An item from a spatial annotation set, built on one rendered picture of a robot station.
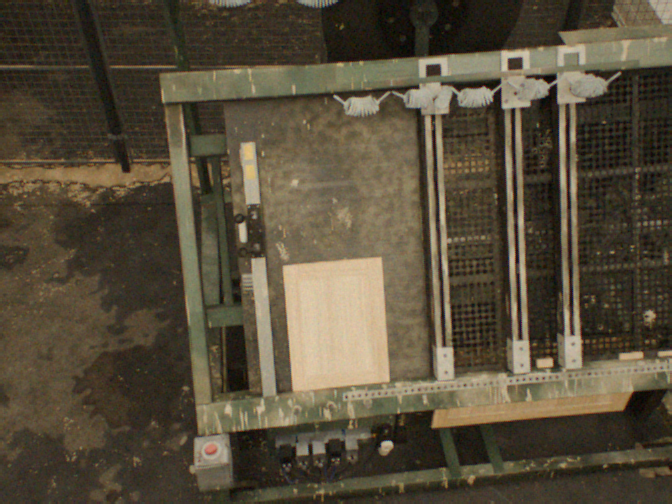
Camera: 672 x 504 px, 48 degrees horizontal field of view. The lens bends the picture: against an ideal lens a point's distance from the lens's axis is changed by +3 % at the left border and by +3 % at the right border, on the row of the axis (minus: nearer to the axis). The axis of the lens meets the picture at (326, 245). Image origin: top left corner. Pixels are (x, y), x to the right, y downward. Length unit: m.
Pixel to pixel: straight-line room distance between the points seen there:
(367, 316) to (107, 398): 1.73
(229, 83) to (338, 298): 0.88
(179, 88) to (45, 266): 2.38
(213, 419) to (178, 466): 0.95
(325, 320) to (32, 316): 2.18
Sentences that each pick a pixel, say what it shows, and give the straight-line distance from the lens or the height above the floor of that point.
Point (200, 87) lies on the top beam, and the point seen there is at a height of 1.86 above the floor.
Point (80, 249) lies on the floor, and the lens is 4.83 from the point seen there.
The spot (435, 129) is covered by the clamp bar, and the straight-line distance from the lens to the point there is 2.74.
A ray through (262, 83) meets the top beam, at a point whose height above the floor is 1.86.
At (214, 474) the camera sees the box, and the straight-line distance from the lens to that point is 2.75.
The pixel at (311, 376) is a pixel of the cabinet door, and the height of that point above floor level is 0.93.
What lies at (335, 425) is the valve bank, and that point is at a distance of 2.93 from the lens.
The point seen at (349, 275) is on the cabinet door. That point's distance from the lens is 2.78.
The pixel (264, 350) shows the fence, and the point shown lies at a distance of 2.80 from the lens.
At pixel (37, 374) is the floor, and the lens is 4.28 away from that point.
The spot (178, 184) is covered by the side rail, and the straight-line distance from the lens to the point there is 2.69.
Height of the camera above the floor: 3.29
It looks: 45 degrees down
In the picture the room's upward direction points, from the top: straight up
